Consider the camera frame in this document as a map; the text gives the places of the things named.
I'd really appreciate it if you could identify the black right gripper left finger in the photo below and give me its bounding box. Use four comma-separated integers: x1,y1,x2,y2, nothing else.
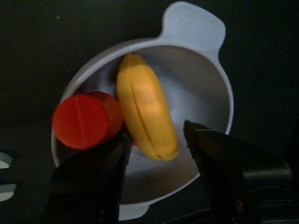
40,128,135,224

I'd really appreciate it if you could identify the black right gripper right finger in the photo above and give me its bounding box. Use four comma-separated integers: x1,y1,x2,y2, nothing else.
181,119,270,224

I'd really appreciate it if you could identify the red toy ketchup bottle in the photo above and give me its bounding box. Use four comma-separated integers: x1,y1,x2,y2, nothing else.
51,90,125,151

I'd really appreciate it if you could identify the yellow toy banana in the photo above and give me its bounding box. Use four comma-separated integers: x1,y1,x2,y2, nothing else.
116,52,181,162

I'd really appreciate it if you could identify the grey-blue bowl with handles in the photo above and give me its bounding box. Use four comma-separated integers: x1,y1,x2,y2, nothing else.
49,0,235,221

